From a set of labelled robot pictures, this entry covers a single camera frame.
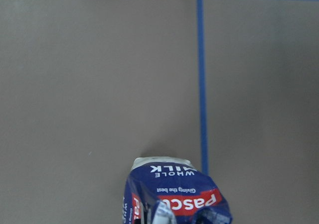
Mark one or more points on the blue white milk carton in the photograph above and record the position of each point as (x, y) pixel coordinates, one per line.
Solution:
(167, 190)

